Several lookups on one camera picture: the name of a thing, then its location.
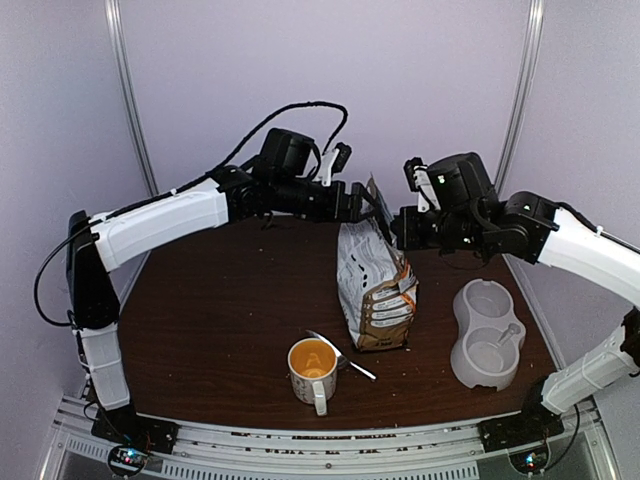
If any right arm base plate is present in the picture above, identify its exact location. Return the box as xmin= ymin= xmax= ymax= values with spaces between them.
xmin=477 ymin=413 xmax=564 ymax=453

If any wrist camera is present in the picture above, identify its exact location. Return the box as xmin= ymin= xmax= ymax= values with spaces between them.
xmin=403 ymin=157 xmax=435 ymax=213
xmin=313 ymin=142 xmax=352 ymax=187

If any brown dog food bag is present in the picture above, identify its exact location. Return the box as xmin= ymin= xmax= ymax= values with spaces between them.
xmin=336 ymin=178 xmax=419 ymax=352

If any white mug yellow inside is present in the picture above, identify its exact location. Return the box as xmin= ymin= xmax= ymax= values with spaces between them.
xmin=287 ymin=338 xmax=338 ymax=417

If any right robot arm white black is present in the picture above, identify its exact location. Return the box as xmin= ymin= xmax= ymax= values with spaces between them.
xmin=391 ymin=152 xmax=639 ymax=442

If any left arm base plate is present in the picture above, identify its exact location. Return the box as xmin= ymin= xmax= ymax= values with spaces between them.
xmin=91 ymin=408 xmax=179 ymax=454

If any left circuit board with leds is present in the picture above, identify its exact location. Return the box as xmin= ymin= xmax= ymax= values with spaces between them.
xmin=107 ymin=445 xmax=149 ymax=477

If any aluminium corner post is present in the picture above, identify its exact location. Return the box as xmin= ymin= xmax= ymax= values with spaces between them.
xmin=104 ymin=0 xmax=159 ymax=196
xmin=495 ymin=0 xmax=545 ymax=193

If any metal spoon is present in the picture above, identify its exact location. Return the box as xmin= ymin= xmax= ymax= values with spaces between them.
xmin=307 ymin=330 xmax=377 ymax=382

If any right circuit board with leds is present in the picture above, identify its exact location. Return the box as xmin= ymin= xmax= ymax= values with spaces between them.
xmin=509 ymin=445 xmax=550 ymax=476

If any left aluminium corner post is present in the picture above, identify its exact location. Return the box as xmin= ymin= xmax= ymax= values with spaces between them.
xmin=104 ymin=0 xmax=159 ymax=196

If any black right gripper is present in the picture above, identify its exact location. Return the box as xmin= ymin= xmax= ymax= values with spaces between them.
xmin=391 ymin=205 xmax=488 ymax=253

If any right aluminium corner post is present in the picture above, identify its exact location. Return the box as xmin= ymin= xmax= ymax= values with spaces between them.
xmin=495 ymin=0 xmax=545 ymax=193

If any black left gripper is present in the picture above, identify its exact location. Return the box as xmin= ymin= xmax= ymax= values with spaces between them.
xmin=273 ymin=174 xmax=382 ymax=224

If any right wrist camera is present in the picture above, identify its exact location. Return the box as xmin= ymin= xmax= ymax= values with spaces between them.
xmin=403 ymin=157 xmax=435 ymax=213

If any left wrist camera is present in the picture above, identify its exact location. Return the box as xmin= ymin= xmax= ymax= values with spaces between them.
xmin=313 ymin=142 xmax=352 ymax=187

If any white double pet bowl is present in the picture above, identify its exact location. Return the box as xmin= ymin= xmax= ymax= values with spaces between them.
xmin=450 ymin=278 xmax=526 ymax=391

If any circuit board with leds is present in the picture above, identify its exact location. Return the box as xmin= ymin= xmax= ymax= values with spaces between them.
xmin=509 ymin=445 xmax=550 ymax=476
xmin=107 ymin=445 xmax=149 ymax=477

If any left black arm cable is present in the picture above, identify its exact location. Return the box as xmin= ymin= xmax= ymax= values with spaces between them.
xmin=33 ymin=102 xmax=350 ymax=327

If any aluminium front rail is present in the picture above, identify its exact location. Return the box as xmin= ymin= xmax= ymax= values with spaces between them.
xmin=39 ymin=389 xmax=624 ymax=480

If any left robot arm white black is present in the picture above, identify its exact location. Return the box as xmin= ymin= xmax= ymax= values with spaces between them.
xmin=66 ymin=128 xmax=373 ymax=444

